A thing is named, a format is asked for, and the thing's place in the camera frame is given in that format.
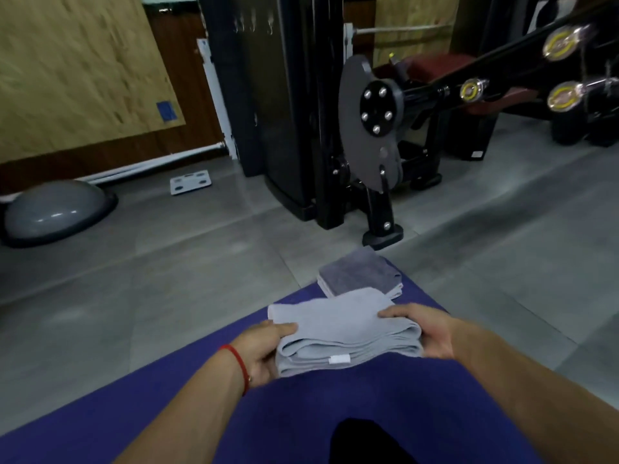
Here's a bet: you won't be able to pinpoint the person's right hand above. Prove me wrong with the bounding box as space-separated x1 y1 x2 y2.
378 303 460 361

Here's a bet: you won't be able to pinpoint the person's left hand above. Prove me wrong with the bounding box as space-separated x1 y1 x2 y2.
231 319 299 390

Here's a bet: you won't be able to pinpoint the purple ribbed mat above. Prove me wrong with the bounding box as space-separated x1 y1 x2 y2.
0 265 545 464

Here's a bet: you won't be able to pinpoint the light grey towel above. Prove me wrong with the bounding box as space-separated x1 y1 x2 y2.
267 287 425 378
317 277 405 301

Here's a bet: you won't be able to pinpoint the person's left forearm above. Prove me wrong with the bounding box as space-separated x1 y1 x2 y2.
113 350 248 464

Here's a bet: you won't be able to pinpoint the person's right forearm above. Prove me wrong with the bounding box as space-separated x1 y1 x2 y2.
452 318 619 464

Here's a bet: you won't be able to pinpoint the person's black trousers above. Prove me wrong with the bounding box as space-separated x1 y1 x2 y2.
328 419 417 464

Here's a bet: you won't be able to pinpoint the white bathroom scale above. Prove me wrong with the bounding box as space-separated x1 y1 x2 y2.
169 169 213 197

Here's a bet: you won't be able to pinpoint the black weight stack machine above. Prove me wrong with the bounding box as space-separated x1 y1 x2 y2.
239 0 619 251

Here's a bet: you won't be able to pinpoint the grey balance dome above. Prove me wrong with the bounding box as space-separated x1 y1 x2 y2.
0 180 119 249

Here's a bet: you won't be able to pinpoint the red string bracelet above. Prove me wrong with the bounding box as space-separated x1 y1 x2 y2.
218 343 252 397

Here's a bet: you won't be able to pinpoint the white wall pipe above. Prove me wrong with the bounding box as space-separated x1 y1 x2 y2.
0 142 228 204

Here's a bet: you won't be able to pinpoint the white upright post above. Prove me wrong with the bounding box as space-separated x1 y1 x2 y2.
195 38 239 161

